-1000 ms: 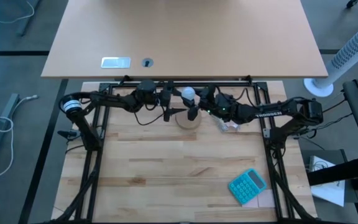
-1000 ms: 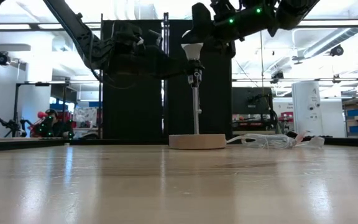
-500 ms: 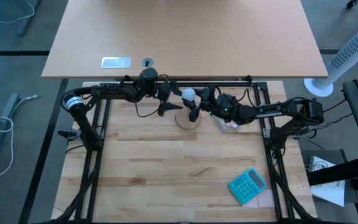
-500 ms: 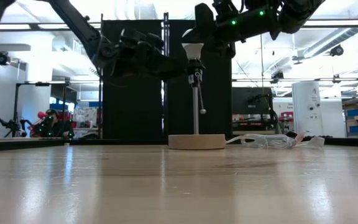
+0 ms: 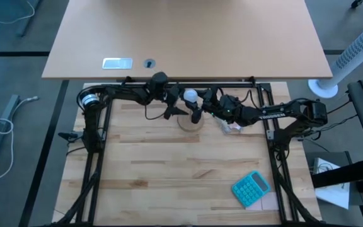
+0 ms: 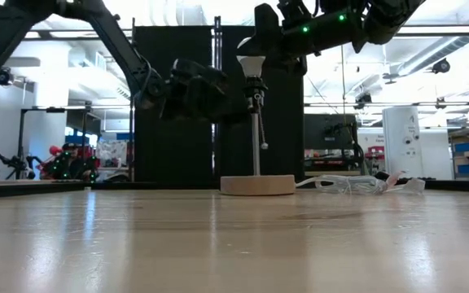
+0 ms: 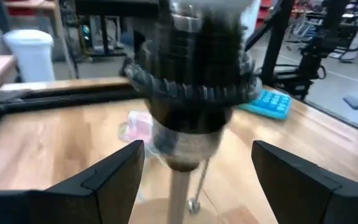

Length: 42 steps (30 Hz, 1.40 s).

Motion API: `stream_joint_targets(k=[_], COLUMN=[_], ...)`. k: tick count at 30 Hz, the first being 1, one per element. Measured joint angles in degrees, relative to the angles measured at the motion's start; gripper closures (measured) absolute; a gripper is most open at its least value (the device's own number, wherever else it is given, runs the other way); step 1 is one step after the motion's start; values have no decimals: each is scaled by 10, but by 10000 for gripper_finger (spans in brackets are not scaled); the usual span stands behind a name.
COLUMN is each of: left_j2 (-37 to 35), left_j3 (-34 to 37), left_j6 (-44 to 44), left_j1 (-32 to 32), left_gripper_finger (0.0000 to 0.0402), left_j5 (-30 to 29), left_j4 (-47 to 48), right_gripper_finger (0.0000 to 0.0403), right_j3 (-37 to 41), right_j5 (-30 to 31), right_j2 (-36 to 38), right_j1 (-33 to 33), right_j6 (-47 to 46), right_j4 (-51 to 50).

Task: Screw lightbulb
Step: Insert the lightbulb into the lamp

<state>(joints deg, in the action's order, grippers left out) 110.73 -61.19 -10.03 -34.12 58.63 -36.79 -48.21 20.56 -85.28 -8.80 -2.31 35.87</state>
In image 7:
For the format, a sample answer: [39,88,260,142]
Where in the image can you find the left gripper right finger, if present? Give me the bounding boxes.
[250,139,358,224]

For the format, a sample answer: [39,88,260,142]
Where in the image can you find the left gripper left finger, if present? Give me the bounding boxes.
[0,139,146,224]

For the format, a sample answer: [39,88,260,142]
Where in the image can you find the pink white power plug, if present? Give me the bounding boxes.
[117,109,155,146]

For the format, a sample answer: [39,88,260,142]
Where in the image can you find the teal calculator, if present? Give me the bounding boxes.
[238,88,293,121]

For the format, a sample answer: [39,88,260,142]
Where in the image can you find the white tower fan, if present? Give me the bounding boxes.
[2,29,56,83]

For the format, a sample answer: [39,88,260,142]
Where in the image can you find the black aluminium table frame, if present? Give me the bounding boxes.
[0,83,144,151]

